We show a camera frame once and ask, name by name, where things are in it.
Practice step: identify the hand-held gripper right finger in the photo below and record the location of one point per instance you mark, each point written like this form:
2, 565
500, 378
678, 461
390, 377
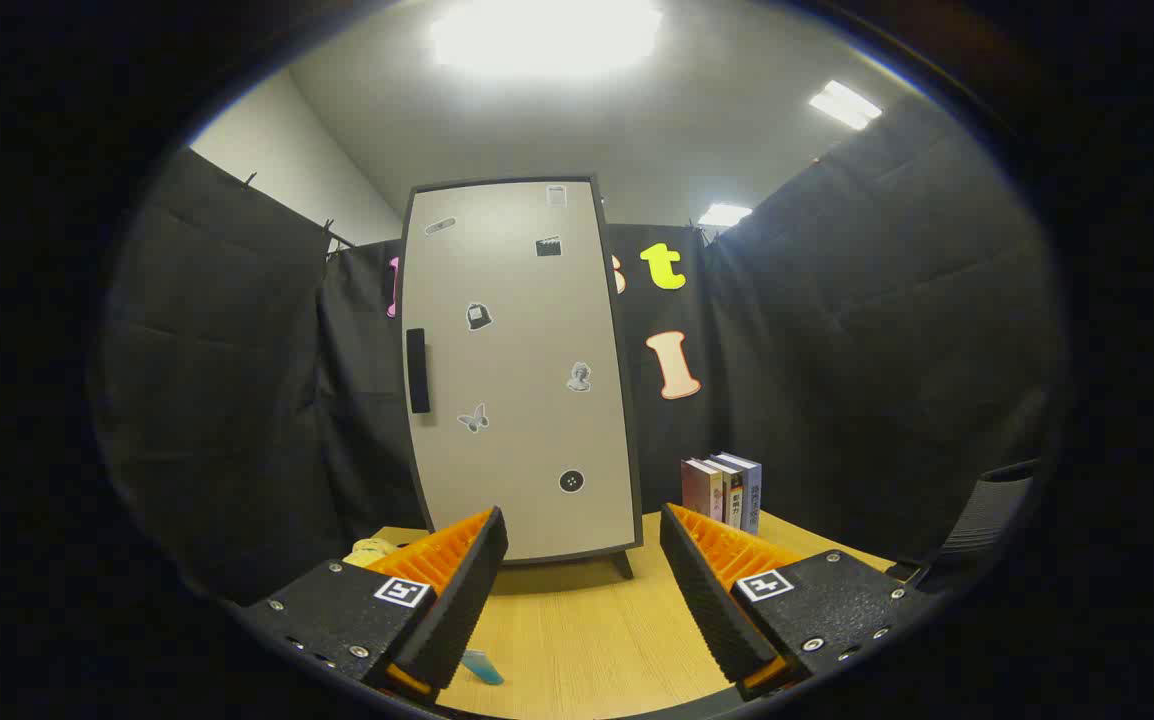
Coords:
702, 600

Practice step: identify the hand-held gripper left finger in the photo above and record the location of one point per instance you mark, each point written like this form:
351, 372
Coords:
467, 600

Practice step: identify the blue cosmetic tube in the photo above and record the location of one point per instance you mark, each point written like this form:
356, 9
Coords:
482, 668

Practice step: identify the dark grey cabinet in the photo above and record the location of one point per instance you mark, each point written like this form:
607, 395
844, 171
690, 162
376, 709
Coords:
623, 566

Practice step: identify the cream spine book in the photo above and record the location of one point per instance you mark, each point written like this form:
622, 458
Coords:
734, 500

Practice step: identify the reddish brown book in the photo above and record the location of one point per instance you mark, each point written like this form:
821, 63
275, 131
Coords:
702, 490

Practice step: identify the yellow plush toy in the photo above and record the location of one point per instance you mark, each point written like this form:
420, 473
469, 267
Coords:
369, 550

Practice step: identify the black ribbed chair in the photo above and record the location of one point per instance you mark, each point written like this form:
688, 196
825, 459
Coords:
987, 510

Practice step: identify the black backdrop cloth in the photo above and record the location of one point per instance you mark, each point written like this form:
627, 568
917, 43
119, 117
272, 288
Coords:
237, 400

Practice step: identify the small ceiling light panel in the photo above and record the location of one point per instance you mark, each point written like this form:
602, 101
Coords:
724, 214

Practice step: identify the long ceiling light panel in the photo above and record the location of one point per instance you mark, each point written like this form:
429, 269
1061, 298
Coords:
845, 104

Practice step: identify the large ceiling light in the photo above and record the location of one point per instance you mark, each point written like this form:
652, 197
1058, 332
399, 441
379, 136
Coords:
547, 35

